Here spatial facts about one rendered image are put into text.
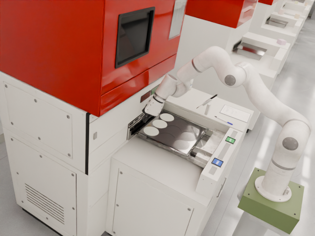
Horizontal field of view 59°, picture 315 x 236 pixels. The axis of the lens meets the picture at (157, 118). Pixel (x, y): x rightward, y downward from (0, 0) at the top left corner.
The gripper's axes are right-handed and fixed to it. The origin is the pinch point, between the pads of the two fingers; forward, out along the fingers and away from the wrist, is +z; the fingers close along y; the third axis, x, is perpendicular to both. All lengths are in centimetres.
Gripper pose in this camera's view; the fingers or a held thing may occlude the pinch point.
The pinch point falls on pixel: (145, 118)
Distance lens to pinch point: 175.6
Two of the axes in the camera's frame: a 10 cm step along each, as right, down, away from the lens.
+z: -5.3, 7.8, 3.4
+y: 7.8, 2.8, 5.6
